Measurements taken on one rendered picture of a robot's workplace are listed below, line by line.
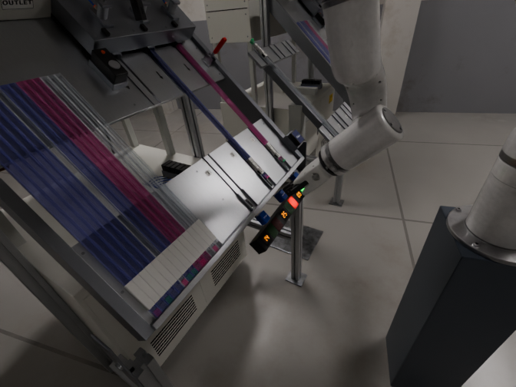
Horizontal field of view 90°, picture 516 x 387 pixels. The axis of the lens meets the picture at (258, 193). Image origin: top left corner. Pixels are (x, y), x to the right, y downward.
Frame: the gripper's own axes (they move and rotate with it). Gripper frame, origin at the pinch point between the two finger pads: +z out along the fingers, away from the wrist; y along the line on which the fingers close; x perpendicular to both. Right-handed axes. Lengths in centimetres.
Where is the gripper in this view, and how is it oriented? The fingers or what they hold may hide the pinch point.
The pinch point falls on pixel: (290, 188)
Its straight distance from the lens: 74.9
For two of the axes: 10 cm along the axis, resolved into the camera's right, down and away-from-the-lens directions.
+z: -5.4, 4.2, 7.3
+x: -6.7, -7.4, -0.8
